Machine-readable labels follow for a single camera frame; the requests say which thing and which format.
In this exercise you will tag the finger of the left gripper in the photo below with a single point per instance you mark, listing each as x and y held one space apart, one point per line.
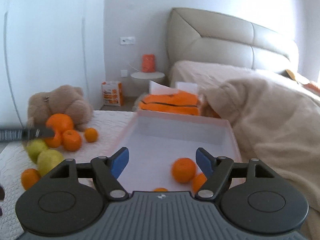
37 133

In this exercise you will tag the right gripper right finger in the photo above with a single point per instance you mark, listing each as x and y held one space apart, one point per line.
219 172

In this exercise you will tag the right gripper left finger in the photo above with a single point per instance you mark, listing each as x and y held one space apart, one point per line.
105 171

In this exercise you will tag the green pear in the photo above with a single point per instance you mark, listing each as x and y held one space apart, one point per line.
47 160
35 147

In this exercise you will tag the large orange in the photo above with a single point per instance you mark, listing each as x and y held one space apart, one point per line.
60 122

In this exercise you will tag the mandarin with long stem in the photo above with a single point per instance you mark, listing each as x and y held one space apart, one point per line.
183 170

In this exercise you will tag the small round kumquat orange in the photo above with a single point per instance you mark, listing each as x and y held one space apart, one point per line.
91 135

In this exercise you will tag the mandarin with green stem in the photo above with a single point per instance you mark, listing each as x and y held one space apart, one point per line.
71 140

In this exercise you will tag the white lace tablecloth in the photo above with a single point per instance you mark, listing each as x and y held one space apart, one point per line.
15 160

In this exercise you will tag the brown plush dog toy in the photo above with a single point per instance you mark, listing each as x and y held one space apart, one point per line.
65 99

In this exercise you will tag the beige fleece blanket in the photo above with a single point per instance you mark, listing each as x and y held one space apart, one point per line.
278 125

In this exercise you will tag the orange white paper bag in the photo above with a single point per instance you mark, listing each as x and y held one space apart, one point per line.
112 93

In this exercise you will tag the orange tissue box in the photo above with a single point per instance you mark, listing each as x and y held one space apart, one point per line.
182 99

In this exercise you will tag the white round side table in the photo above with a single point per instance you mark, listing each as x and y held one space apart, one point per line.
142 79

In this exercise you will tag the beige upholstered bed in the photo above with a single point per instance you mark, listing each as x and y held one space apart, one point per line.
211 37

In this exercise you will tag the lower white wall socket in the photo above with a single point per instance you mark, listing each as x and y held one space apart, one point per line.
124 73

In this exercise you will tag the white wall socket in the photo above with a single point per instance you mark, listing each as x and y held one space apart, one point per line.
125 41
124 73

